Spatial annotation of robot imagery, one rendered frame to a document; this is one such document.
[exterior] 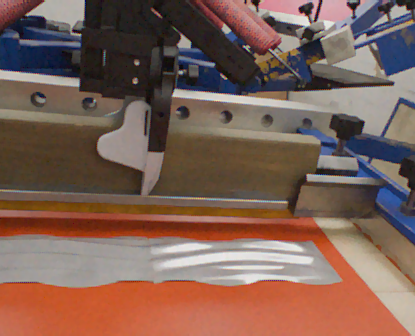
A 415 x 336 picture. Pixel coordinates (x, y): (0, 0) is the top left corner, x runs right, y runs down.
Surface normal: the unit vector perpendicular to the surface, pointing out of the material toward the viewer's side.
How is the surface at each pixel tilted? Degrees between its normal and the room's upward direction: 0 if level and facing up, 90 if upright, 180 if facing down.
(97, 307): 0
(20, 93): 90
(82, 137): 90
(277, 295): 0
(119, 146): 82
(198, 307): 0
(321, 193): 90
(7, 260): 32
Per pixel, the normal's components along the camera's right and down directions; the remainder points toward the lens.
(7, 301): 0.15, -0.92
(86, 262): 0.15, -0.55
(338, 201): 0.21, 0.40
